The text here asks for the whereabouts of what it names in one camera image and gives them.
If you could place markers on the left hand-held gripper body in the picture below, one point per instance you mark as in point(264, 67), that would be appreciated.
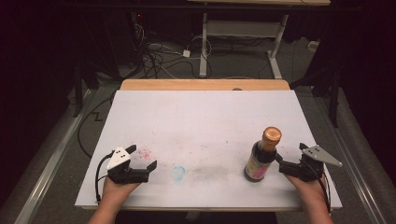
point(123, 174)

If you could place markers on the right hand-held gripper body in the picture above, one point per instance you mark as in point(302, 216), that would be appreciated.
point(306, 169)

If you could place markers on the dark sauce bottle gold cap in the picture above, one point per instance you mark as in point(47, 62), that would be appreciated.
point(261, 161)

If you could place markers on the person's left hand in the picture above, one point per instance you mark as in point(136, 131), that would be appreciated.
point(115, 191)

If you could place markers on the person's right hand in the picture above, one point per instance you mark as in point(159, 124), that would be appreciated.
point(311, 191)

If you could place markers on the black metal stand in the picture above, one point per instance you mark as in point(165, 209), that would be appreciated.
point(77, 93)
point(334, 99)

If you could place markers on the white power strip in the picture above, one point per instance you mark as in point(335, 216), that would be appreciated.
point(313, 45)

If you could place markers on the white power adapter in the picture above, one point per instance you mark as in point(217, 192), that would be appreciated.
point(186, 53)

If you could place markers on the aluminium floor rail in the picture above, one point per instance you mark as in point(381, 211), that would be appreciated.
point(351, 165)
point(53, 161)

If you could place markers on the white metal desk frame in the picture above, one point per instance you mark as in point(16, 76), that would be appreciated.
point(239, 28)

